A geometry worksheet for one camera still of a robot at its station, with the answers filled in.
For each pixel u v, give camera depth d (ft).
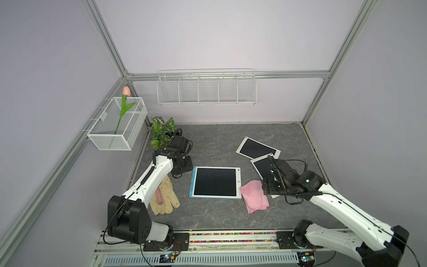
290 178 1.80
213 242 2.46
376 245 1.29
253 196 2.68
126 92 2.63
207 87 3.25
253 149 3.56
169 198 2.83
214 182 3.03
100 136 2.22
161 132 2.71
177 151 1.96
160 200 2.75
